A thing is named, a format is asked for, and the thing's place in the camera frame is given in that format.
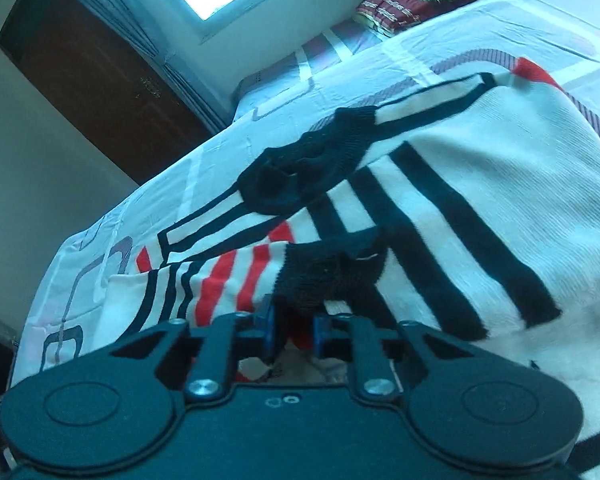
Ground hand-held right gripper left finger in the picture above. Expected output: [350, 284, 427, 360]
[109, 294, 281, 407]

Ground light blue curtain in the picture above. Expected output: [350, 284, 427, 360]
[40, 0, 231, 133]

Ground red patterned pillow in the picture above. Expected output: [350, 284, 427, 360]
[355, 0, 489, 39]

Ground brown wooden door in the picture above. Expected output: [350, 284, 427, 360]
[0, 0, 214, 186]

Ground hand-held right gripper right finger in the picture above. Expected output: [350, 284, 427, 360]
[312, 312, 449, 404]

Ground patterned white bed sheet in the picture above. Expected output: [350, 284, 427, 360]
[10, 0, 600, 376]

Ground striped knit sweater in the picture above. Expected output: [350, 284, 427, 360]
[107, 57, 600, 461]

